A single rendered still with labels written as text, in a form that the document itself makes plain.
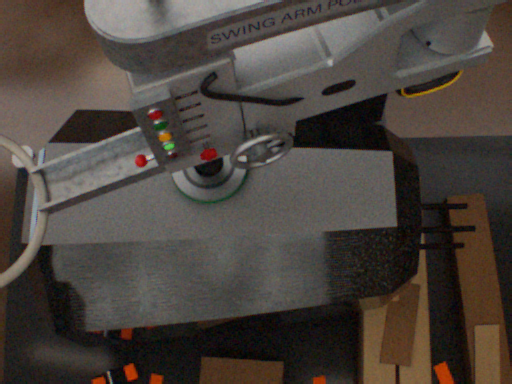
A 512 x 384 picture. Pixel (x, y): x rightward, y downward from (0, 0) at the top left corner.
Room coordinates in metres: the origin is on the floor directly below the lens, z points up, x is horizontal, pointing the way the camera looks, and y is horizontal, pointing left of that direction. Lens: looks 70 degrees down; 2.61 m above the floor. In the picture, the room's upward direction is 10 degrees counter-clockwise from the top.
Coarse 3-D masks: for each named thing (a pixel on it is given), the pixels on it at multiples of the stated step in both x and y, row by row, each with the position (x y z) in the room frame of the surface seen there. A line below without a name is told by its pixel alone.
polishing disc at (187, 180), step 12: (228, 156) 0.77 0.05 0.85; (240, 156) 0.76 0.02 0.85; (192, 168) 0.75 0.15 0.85; (228, 168) 0.73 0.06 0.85; (180, 180) 0.72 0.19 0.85; (192, 180) 0.71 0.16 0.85; (204, 180) 0.71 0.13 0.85; (216, 180) 0.70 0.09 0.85; (228, 180) 0.70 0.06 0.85; (240, 180) 0.69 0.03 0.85; (192, 192) 0.68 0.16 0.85; (204, 192) 0.67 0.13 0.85; (216, 192) 0.67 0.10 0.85; (228, 192) 0.66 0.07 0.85
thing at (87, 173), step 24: (96, 144) 0.77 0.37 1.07; (120, 144) 0.77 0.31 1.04; (144, 144) 0.76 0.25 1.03; (48, 168) 0.74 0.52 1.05; (72, 168) 0.74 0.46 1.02; (96, 168) 0.73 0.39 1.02; (120, 168) 0.71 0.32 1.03; (144, 168) 0.68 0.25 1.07; (48, 192) 0.69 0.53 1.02; (72, 192) 0.67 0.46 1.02; (96, 192) 0.65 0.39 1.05
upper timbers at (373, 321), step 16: (368, 320) 0.33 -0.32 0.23; (384, 320) 0.32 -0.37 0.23; (416, 320) 0.29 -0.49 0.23; (368, 336) 0.27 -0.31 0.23; (416, 336) 0.23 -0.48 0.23; (368, 352) 0.21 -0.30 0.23; (416, 352) 0.18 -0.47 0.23; (368, 368) 0.16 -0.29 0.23; (384, 368) 0.15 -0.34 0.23; (400, 368) 0.13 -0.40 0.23; (416, 368) 0.12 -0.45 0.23
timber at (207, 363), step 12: (204, 360) 0.30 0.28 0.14; (216, 360) 0.30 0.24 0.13; (228, 360) 0.29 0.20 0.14; (240, 360) 0.28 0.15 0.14; (252, 360) 0.28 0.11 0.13; (264, 360) 0.27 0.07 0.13; (204, 372) 0.26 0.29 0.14; (216, 372) 0.25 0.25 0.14; (228, 372) 0.25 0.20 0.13; (240, 372) 0.24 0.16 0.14; (252, 372) 0.23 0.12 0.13; (264, 372) 0.22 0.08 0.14; (276, 372) 0.22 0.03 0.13
